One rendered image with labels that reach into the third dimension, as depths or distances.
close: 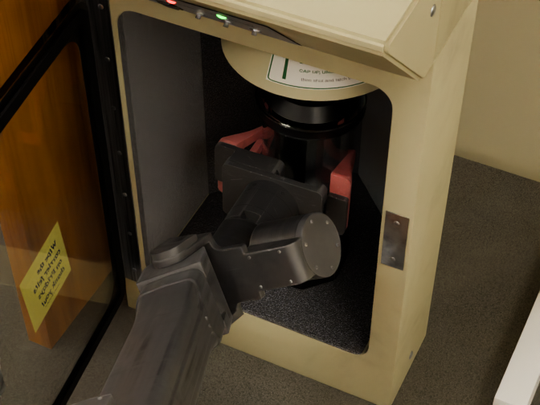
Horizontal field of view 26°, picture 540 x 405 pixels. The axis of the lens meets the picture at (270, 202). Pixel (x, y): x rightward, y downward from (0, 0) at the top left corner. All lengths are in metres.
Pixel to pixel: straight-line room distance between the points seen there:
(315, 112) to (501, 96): 0.44
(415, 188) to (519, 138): 0.52
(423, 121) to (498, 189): 0.55
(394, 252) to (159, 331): 0.29
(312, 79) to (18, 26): 0.27
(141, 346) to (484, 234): 0.68
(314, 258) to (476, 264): 0.44
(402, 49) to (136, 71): 0.36
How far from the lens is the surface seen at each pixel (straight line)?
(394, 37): 0.78
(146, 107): 1.13
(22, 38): 1.08
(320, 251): 1.00
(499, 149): 1.54
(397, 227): 1.04
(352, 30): 0.77
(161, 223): 1.25
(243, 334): 1.27
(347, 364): 1.23
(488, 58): 1.45
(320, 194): 1.08
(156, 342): 0.84
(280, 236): 0.99
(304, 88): 1.01
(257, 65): 1.02
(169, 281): 0.94
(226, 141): 1.12
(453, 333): 1.33
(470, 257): 1.41
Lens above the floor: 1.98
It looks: 46 degrees down
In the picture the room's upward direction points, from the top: straight up
